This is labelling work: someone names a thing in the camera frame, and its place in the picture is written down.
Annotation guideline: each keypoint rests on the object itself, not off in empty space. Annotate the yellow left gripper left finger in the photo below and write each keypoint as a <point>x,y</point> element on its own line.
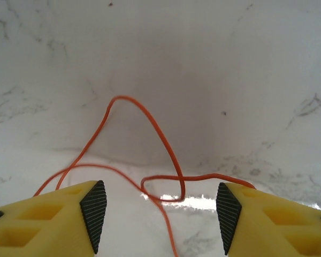
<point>42,222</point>

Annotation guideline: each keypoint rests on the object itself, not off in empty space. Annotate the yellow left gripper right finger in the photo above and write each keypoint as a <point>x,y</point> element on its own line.
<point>278,222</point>

